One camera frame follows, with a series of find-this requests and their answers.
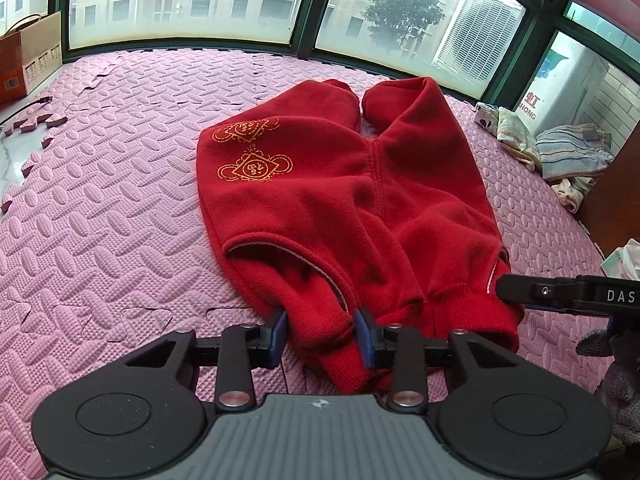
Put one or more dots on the red fleece trousers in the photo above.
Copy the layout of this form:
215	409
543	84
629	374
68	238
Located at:
323	202

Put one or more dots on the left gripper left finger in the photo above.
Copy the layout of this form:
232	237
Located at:
237	351

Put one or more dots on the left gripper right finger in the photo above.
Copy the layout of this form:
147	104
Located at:
408	355

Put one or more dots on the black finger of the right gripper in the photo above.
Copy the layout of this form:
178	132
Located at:
583	295

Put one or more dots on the brown cardboard box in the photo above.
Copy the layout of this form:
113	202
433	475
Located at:
30	51

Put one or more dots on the brown wooden cabinet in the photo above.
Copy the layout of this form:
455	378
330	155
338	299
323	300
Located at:
611	210

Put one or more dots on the striped folded cloth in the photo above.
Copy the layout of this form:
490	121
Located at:
570	151

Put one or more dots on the loose pink foam pieces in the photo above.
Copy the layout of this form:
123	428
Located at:
34	130

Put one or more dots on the tissue packet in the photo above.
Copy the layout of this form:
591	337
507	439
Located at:
624	262

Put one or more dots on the floral patterned cloth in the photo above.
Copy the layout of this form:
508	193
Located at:
510	132

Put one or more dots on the white air conditioner unit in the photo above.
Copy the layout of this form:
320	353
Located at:
477	37

